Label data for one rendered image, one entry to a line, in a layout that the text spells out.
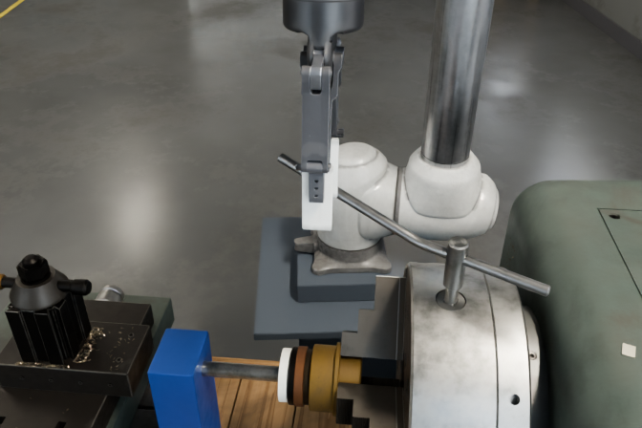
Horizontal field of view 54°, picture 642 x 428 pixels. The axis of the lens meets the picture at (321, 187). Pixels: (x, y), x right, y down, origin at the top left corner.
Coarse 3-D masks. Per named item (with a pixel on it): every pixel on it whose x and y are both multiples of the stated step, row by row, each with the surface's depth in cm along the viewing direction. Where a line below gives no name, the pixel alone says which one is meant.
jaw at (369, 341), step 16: (384, 288) 81; (400, 288) 81; (384, 304) 81; (400, 304) 80; (368, 320) 80; (384, 320) 80; (400, 320) 80; (352, 336) 80; (368, 336) 80; (384, 336) 80; (400, 336) 80; (352, 352) 80; (368, 352) 80; (384, 352) 80; (400, 352) 79
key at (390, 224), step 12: (288, 156) 75; (348, 204) 72; (360, 204) 71; (372, 216) 71; (384, 216) 71; (396, 228) 70; (408, 240) 69; (420, 240) 69; (432, 252) 68; (444, 252) 67; (468, 264) 66; (480, 264) 66; (504, 276) 64; (516, 276) 64; (528, 288) 63; (540, 288) 63
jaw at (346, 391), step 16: (352, 384) 77; (336, 400) 75; (352, 400) 75; (368, 400) 75; (384, 400) 75; (400, 400) 75; (336, 416) 76; (352, 416) 76; (368, 416) 72; (384, 416) 72; (400, 416) 72
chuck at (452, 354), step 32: (416, 288) 73; (480, 288) 73; (416, 320) 69; (448, 320) 69; (480, 320) 69; (416, 352) 67; (448, 352) 67; (480, 352) 67; (416, 384) 66; (448, 384) 65; (480, 384) 65; (416, 416) 65; (448, 416) 65; (480, 416) 64
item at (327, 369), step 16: (304, 352) 80; (320, 352) 80; (336, 352) 79; (304, 368) 78; (320, 368) 78; (336, 368) 77; (352, 368) 79; (288, 384) 78; (304, 384) 78; (320, 384) 77; (336, 384) 77; (288, 400) 79; (304, 400) 79; (320, 400) 78
